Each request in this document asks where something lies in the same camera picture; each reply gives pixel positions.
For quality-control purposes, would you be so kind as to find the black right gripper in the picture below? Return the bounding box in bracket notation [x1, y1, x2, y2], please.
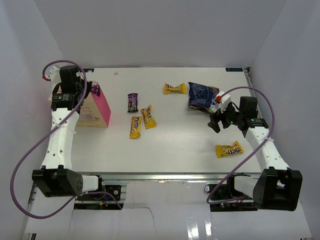
[208, 101, 244, 133]

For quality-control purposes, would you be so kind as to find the small purple candy packet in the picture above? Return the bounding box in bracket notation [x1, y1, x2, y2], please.
[90, 83, 101, 97]

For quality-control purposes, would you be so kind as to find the beige and pink paper bag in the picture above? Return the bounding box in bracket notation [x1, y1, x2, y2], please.
[50, 83, 111, 128]

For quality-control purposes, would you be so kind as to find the yellow m&m packet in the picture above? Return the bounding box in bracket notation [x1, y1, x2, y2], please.
[140, 105, 157, 129]
[215, 140, 244, 158]
[129, 116, 142, 139]
[163, 83, 187, 94]

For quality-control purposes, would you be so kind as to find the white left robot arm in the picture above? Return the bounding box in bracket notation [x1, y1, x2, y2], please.
[32, 65, 106, 200]

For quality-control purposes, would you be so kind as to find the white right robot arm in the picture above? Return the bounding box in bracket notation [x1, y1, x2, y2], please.
[208, 93, 303, 212]

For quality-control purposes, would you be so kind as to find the large dark blue snack bag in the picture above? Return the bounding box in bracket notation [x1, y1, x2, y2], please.
[188, 82, 220, 114]

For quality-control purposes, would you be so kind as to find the blue label back left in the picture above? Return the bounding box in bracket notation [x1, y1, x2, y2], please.
[83, 68, 95, 73]

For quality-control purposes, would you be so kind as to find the blue label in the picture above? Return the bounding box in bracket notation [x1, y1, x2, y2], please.
[83, 68, 95, 73]
[225, 67, 243, 72]

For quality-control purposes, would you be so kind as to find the yellow M&M packet back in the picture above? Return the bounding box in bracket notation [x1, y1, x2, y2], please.
[163, 83, 187, 94]

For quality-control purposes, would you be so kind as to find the blue label back right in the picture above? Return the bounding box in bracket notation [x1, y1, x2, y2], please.
[225, 67, 243, 72]

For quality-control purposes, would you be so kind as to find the purple M&M packet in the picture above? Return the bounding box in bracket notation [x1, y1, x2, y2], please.
[127, 93, 139, 113]

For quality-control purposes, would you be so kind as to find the white cardboard front panel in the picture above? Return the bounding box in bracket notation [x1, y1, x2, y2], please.
[25, 181, 312, 240]

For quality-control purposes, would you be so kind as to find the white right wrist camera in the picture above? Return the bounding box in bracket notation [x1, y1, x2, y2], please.
[215, 91, 231, 113]

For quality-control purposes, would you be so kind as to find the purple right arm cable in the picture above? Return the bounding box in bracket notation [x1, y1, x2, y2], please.
[206, 86, 276, 206]

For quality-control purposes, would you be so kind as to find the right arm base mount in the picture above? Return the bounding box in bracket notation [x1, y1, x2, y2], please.
[210, 184, 258, 213]

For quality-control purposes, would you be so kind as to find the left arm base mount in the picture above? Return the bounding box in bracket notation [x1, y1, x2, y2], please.
[74, 184, 124, 210]

